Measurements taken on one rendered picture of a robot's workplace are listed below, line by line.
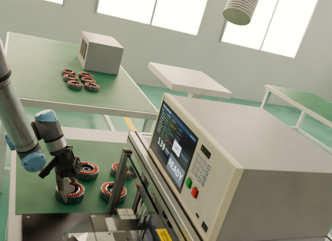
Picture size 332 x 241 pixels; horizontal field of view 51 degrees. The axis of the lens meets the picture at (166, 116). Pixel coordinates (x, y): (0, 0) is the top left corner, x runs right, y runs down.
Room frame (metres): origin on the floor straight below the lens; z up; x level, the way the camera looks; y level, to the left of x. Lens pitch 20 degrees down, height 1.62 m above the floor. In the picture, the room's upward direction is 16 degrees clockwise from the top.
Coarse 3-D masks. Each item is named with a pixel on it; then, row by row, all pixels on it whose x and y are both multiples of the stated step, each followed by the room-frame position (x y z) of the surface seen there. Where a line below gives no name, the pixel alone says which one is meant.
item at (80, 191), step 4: (72, 184) 1.23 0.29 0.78; (76, 184) 1.23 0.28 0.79; (80, 184) 1.24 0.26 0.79; (56, 188) 1.17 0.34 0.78; (76, 188) 1.22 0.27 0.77; (80, 188) 1.21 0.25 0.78; (56, 192) 1.16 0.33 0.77; (72, 192) 1.18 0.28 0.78; (76, 192) 1.17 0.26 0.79; (80, 192) 1.18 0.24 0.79; (56, 196) 1.15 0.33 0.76; (60, 196) 1.14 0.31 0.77; (68, 196) 1.14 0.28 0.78; (72, 196) 1.15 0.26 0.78; (76, 196) 1.16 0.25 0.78; (80, 196) 1.17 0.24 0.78; (60, 200) 1.14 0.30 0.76; (68, 200) 1.14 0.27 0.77; (72, 200) 1.14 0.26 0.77; (76, 200) 1.16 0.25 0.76; (80, 200) 1.17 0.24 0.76
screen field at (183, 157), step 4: (176, 144) 0.90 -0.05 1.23; (172, 148) 0.91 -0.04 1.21; (176, 148) 0.89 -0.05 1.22; (180, 148) 0.87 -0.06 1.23; (176, 152) 0.88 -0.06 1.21; (180, 152) 0.87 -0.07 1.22; (184, 152) 0.85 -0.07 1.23; (180, 156) 0.86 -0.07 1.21; (184, 156) 0.84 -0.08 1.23; (180, 160) 0.86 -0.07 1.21; (184, 160) 0.84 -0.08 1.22; (188, 160) 0.82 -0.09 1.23; (184, 164) 0.83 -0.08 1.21
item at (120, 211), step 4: (116, 208) 0.96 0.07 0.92; (120, 208) 0.97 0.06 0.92; (124, 208) 0.97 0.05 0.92; (128, 208) 0.98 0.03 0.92; (132, 208) 0.99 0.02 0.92; (116, 212) 0.94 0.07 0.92; (120, 212) 0.95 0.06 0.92; (124, 212) 0.95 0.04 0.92; (128, 212) 0.96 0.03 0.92; (132, 212) 0.97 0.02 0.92; (148, 212) 1.02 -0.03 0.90
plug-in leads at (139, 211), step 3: (141, 198) 1.00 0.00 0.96; (138, 204) 0.99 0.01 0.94; (138, 207) 0.99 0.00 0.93; (141, 207) 0.97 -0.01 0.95; (138, 210) 0.99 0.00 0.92; (141, 210) 0.97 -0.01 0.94; (144, 210) 0.96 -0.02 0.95; (147, 210) 0.99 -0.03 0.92; (138, 213) 0.97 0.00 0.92; (144, 213) 0.95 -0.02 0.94; (147, 213) 1.00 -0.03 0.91
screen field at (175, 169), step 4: (172, 156) 0.90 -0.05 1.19; (168, 160) 0.91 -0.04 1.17; (172, 160) 0.89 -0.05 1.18; (168, 164) 0.90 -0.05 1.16; (172, 164) 0.89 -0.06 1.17; (176, 164) 0.87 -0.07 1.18; (168, 168) 0.90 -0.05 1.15; (172, 168) 0.88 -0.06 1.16; (176, 168) 0.86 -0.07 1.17; (180, 168) 0.84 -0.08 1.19; (172, 172) 0.87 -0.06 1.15; (176, 172) 0.86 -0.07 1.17; (180, 172) 0.84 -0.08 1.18; (184, 172) 0.82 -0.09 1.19; (172, 176) 0.87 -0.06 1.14; (176, 176) 0.85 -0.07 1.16; (180, 176) 0.83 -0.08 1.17; (176, 180) 0.84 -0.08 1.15; (180, 180) 0.83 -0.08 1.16; (180, 184) 0.82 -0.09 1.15
